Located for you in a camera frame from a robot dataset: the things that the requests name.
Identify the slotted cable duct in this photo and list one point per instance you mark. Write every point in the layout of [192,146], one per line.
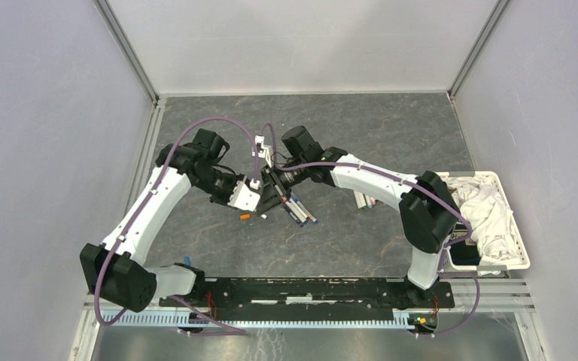
[188,319]

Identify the red capped marker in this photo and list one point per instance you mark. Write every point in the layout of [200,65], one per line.
[303,209]

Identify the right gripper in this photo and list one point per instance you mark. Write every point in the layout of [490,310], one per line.
[272,192]

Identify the white plastic basket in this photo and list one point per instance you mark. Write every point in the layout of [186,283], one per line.
[463,256]

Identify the white cloth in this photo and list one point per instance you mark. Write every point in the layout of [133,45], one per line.
[482,204]

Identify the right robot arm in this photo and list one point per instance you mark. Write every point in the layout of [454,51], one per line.
[427,210]

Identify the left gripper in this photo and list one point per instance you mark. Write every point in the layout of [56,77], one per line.
[223,201]

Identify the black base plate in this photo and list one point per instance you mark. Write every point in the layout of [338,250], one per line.
[316,299]

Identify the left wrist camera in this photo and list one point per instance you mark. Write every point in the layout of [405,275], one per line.
[244,198]

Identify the blue capped marker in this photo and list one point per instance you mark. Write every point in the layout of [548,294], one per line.
[296,209]

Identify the dark purple pen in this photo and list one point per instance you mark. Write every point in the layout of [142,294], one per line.
[293,216]

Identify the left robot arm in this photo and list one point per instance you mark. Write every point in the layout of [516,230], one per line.
[115,269]

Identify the green capped marker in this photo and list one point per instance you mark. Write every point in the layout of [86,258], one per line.
[361,200]

